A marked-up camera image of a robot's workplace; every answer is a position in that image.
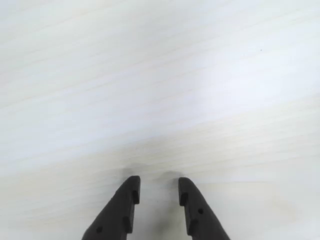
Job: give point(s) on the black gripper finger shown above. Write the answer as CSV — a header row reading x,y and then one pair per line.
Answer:
x,y
197,220
117,210

